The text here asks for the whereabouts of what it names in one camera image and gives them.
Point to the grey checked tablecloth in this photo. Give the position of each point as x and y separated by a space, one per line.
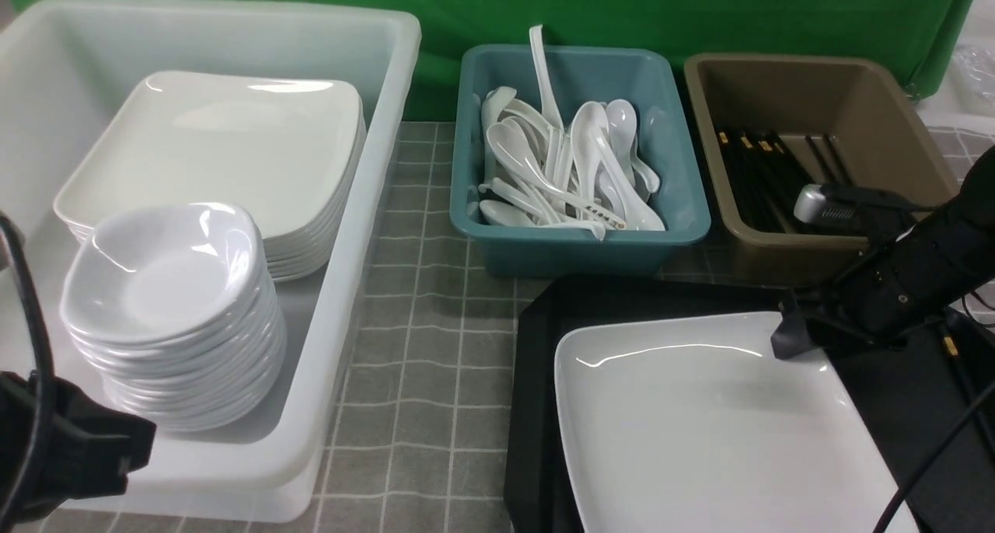
419 432

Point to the teal plastic bin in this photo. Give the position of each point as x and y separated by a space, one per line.
578 75

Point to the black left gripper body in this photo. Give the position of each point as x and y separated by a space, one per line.
90 452

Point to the stack of white bowls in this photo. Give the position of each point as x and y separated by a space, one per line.
176 310

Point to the white ceramic soup spoon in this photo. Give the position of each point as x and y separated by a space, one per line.
512 150

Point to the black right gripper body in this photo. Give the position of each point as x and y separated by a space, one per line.
906 277

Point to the black serving tray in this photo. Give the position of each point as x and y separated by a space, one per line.
536 401

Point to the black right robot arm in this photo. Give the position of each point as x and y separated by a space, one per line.
917 261

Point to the brown plastic bin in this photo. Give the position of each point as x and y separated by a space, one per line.
844 114

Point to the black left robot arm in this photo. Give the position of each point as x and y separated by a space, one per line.
90 452

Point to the green backdrop cloth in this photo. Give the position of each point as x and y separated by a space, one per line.
913 39

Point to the bundle of black chopsticks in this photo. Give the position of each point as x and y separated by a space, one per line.
766 179

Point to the large white plastic tub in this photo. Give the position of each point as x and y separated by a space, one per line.
67 66

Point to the white square rice plate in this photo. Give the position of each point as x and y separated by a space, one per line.
693 425

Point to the upright white spoon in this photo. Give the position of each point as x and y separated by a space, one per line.
548 101

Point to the stack of white square plates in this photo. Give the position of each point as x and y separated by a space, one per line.
286 150

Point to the pile of white spoons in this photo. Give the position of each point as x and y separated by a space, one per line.
598 160

